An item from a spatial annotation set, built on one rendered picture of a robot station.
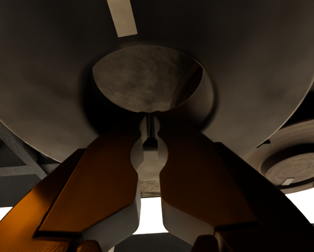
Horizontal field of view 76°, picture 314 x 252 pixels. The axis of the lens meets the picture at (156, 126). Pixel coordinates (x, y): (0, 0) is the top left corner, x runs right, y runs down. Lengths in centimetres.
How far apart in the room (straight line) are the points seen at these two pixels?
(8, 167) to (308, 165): 633
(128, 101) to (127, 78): 8
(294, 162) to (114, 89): 43
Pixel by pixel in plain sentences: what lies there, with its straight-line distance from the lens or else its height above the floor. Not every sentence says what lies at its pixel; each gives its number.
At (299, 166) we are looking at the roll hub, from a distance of 47.
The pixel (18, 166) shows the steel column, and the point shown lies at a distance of 632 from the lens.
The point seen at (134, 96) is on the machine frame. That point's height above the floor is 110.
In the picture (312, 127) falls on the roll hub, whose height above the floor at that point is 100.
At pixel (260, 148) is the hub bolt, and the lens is 37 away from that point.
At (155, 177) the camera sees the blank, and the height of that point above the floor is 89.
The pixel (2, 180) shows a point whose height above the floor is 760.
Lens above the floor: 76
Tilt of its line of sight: 47 degrees up
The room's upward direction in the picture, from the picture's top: 175 degrees clockwise
